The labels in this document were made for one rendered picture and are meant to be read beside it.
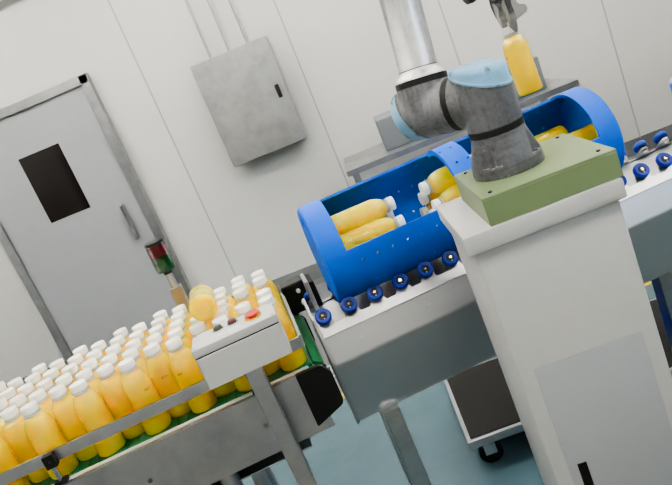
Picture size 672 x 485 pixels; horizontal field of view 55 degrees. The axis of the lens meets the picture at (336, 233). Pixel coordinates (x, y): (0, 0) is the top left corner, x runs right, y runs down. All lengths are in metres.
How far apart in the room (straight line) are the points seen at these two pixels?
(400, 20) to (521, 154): 0.38
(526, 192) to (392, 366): 0.71
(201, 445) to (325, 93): 3.80
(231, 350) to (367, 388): 0.49
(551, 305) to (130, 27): 4.42
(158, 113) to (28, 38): 1.10
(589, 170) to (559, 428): 0.55
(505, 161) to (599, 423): 0.59
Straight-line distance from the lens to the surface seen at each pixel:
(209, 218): 5.31
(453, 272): 1.75
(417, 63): 1.41
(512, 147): 1.34
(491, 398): 2.66
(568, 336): 1.39
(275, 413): 1.54
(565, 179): 1.29
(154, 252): 2.07
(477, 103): 1.33
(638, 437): 1.56
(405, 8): 1.42
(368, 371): 1.75
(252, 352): 1.45
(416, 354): 1.78
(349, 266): 1.63
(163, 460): 1.68
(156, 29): 5.26
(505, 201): 1.26
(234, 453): 1.67
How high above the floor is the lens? 1.53
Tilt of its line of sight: 13 degrees down
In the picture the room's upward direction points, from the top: 23 degrees counter-clockwise
